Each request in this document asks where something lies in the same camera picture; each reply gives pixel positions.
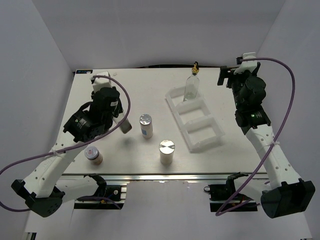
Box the glass cruet dark powder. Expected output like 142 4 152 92
113 112 132 134

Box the clear glass cruet bottle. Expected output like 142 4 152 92
183 61 200 102

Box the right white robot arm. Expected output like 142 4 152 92
216 66 316 219

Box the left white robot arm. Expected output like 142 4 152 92
11 86 126 218

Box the silver shaker blue label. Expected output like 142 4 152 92
139 114 153 139

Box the small jar labelled lid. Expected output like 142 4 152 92
84 146 103 165

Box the white plastic organizer tray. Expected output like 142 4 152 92
165 86 225 153

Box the silver lid white canister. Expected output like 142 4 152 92
159 139 176 165

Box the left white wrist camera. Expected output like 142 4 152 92
90 77 112 93

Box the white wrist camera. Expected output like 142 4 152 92
233 52 258 75
90 77 112 93

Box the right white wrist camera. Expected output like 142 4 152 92
233 52 258 75

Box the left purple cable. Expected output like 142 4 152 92
0 75 131 213

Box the purple cable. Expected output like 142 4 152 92
214 57 296 217
0 75 131 213

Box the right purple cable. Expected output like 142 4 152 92
214 57 296 217

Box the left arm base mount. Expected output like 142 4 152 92
74 173 124 210

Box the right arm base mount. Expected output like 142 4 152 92
203 172 249 213

